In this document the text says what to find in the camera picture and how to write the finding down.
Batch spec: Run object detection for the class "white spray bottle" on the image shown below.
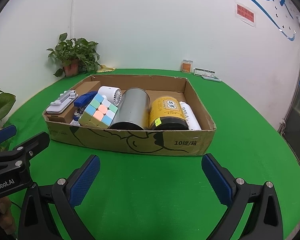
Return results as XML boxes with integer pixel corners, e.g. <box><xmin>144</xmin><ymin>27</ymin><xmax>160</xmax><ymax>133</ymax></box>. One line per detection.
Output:
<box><xmin>179</xmin><ymin>101</ymin><xmax>202</xmax><ymax>131</ymax></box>

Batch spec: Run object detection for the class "green felt table cover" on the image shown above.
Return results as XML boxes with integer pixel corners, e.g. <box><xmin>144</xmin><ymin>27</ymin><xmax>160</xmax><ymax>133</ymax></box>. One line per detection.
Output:
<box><xmin>5</xmin><ymin>67</ymin><xmax>300</xmax><ymax>240</ymax></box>

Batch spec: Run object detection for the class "small orange jar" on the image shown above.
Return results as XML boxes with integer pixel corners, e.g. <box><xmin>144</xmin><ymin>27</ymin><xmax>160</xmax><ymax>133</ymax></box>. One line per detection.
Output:
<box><xmin>182</xmin><ymin>59</ymin><xmax>193</xmax><ymax>73</ymax></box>

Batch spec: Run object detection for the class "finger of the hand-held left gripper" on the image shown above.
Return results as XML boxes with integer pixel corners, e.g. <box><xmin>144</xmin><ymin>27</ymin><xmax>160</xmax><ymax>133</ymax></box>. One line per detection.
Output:
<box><xmin>0</xmin><ymin>125</ymin><xmax>17</xmax><ymax>146</ymax></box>
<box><xmin>7</xmin><ymin>131</ymin><xmax>51</xmax><ymax>157</ymax></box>

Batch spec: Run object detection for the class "potted plant in clay pot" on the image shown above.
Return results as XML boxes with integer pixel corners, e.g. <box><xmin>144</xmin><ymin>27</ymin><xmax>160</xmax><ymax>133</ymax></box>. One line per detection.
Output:
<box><xmin>46</xmin><ymin>32</ymin><xmax>102</xmax><ymax>78</ymax></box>

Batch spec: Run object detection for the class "person's left hand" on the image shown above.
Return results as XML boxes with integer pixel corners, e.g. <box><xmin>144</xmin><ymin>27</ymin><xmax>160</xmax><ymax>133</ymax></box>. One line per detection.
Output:
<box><xmin>0</xmin><ymin>196</ymin><xmax>16</xmax><ymax>234</ymax></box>

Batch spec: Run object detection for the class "silver metal can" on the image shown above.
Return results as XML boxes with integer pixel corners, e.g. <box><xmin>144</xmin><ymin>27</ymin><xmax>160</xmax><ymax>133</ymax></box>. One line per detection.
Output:
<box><xmin>109</xmin><ymin>88</ymin><xmax>151</xmax><ymax>131</ymax></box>

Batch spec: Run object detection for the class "small brown cardboard box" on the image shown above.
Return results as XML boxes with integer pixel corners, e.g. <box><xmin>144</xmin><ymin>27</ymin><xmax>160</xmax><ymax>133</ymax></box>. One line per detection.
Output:
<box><xmin>46</xmin><ymin>81</ymin><xmax>101</xmax><ymax>123</ymax></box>

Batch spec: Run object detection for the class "cardboard tray box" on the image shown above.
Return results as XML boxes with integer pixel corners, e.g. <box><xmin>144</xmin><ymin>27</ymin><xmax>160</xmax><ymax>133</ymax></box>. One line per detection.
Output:
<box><xmin>42</xmin><ymin>74</ymin><xmax>217</xmax><ymax>157</ymax></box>

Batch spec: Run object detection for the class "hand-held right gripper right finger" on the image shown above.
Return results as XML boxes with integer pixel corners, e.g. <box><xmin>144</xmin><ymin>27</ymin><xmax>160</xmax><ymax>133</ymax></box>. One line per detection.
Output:
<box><xmin>201</xmin><ymin>153</ymin><xmax>283</xmax><ymax>240</ymax></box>

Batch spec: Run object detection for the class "pastel puzzle cube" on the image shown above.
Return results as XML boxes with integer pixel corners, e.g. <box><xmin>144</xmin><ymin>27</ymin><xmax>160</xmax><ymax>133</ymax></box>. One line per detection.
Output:
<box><xmin>78</xmin><ymin>94</ymin><xmax>119</xmax><ymax>129</ymax></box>

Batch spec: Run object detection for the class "white desk name plate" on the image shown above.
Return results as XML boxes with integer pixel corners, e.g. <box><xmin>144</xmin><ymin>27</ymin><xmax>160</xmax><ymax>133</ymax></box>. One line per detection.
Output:
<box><xmin>194</xmin><ymin>67</ymin><xmax>217</xmax><ymax>78</ymax></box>

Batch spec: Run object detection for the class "large-leaved green plant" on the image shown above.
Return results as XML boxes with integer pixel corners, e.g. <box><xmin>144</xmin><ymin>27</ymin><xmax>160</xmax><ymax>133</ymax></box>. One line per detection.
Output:
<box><xmin>0</xmin><ymin>85</ymin><xmax>16</xmax><ymax>153</ymax></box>

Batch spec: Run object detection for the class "yellow-labelled black jar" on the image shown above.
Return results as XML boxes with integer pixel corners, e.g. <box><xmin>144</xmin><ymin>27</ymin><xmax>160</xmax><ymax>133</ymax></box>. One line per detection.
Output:
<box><xmin>149</xmin><ymin>95</ymin><xmax>189</xmax><ymax>131</ymax></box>

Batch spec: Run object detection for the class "yellow fallen leaf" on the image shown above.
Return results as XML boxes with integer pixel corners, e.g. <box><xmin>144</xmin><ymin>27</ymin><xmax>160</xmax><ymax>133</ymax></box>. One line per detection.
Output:
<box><xmin>96</xmin><ymin>65</ymin><xmax>117</xmax><ymax>73</ymax></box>

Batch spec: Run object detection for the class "white mini fan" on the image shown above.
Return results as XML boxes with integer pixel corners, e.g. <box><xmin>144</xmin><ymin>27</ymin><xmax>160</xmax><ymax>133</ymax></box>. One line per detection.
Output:
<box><xmin>98</xmin><ymin>86</ymin><xmax>122</xmax><ymax>105</ymax></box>

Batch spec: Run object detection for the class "red wall notice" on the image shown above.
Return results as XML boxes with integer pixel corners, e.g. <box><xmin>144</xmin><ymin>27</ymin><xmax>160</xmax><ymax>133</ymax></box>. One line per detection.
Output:
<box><xmin>234</xmin><ymin>0</ymin><xmax>257</xmax><ymax>28</ymax></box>

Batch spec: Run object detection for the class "white plastic device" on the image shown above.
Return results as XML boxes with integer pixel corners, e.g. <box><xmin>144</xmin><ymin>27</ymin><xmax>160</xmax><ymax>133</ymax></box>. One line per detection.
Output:
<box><xmin>46</xmin><ymin>90</ymin><xmax>79</xmax><ymax>113</ymax></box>

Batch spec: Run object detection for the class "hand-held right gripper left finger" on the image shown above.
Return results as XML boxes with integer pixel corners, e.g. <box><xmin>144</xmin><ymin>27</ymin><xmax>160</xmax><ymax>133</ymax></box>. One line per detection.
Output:
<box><xmin>18</xmin><ymin>154</ymin><xmax>101</xmax><ymax>240</ymax></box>

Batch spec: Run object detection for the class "blue stapler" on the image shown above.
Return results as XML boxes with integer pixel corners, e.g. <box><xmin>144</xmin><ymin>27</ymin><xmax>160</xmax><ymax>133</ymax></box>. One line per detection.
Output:
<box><xmin>72</xmin><ymin>92</ymin><xmax>98</xmax><ymax>122</ymax></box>

